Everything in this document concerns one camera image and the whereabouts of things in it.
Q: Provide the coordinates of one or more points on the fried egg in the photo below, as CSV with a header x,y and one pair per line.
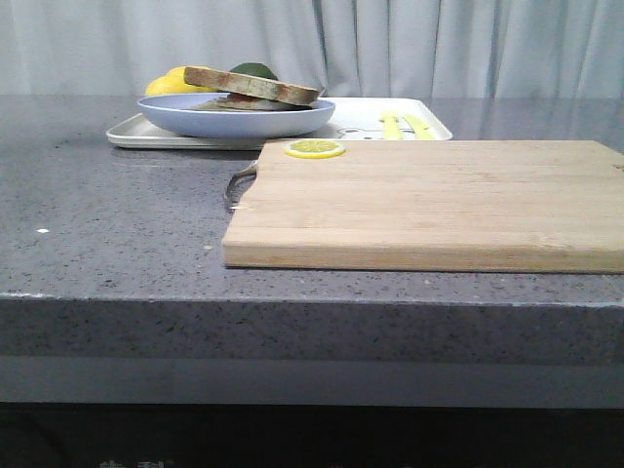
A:
x,y
279,106

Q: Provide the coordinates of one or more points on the bread slice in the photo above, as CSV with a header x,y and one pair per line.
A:
x,y
214,105
248,85

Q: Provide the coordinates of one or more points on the light blue round plate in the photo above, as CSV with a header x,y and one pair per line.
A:
x,y
174,113

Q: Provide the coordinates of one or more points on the white bear tray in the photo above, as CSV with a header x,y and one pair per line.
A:
x,y
358,118

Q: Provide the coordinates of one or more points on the lemon slice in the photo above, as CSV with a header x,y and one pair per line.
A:
x,y
314,148

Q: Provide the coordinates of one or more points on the green lime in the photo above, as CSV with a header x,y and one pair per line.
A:
x,y
255,69

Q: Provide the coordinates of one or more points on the white curtain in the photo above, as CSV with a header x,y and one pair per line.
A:
x,y
412,49

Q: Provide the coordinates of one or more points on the front yellow lemon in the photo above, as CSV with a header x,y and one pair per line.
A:
x,y
171,84

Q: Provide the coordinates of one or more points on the yellow lemon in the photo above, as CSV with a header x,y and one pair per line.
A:
x,y
177,72
171,84

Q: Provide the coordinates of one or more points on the rear yellow lemon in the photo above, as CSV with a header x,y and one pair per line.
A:
x,y
177,72

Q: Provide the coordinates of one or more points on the wooden cutting board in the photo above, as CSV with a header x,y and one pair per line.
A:
x,y
454,205

